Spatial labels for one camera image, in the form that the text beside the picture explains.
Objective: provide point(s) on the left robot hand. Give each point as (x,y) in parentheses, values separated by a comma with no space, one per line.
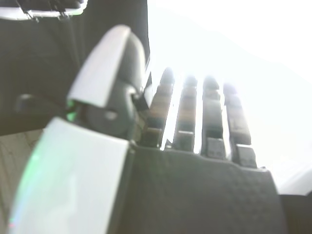
(170,190)

